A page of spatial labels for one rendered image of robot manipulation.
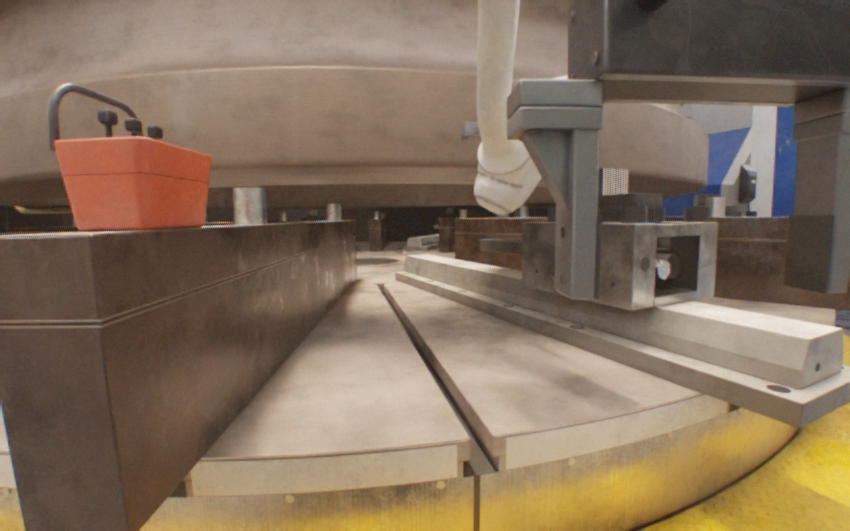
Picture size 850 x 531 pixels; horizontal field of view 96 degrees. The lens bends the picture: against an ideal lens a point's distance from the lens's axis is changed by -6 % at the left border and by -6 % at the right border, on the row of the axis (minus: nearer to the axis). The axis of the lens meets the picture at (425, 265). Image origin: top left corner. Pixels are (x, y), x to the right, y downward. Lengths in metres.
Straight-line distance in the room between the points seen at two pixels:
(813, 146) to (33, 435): 0.76
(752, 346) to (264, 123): 1.29
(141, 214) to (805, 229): 0.69
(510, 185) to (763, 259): 1.66
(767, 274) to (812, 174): 2.00
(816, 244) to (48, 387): 0.70
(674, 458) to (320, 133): 1.19
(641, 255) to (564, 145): 0.92
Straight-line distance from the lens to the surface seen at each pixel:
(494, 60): 0.68
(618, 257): 1.14
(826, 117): 0.29
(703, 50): 0.23
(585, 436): 0.90
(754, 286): 2.30
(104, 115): 0.74
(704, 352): 1.13
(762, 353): 1.08
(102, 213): 0.71
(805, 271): 0.29
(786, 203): 5.57
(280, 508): 0.87
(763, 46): 0.25
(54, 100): 0.76
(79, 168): 0.72
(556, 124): 0.21
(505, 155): 0.75
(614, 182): 1.37
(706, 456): 1.25
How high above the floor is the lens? 0.70
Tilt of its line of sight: 7 degrees down
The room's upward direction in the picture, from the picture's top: 1 degrees counter-clockwise
